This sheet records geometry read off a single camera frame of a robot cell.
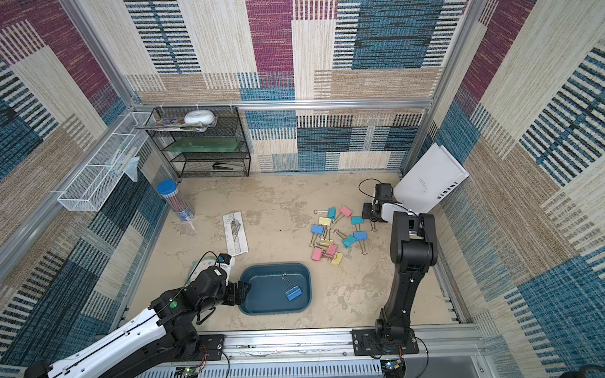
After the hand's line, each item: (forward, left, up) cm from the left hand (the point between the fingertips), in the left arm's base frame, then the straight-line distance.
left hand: (243, 284), depth 80 cm
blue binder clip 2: (+21, -44, -6) cm, 49 cm away
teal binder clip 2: (+33, -33, -5) cm, 47 cm away
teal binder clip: (+19, -38, -6) cm, 43 cm away
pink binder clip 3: (+14, -31, -4) cm, 34 cm away
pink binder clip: (+33, -39, -5) cm, 51 cm away
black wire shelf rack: (+60, +31, -1) cm, 68 cm away
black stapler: (+52, +15, +6) cm, 55 cm away
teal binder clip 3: (+29, -43, -6) cm, 53 cm away
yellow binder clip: (+29, -29, -5) cm, 41 cm away
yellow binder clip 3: (+18, -29, -6) cm, 35 cm away
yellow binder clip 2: (+10, -33, -4) cm, 35 cm away
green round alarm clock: (+11, +15, -4) cm, 19 cm away
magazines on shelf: (+52, +28, +28) cm, 66 cm away
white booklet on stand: (+33, -69, +16) cm, 78 cm away
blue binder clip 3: (+24, -26, -6) cm, 36 cm away
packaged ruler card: (+23, +8, -6) cm, 25 cm away
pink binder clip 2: (+13, -25, -5) cm, 29 cm away
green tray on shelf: (+52, +21, +18) cm, 59 cm away
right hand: (+34, -50, -5) cm, 61 cm away
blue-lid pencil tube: (+32, +31, +12) cm, 46 cm away
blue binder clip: (-1, -17, -5) cm, 17 cm away
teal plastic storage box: (+1, -11, -7) cm, 13 cm away
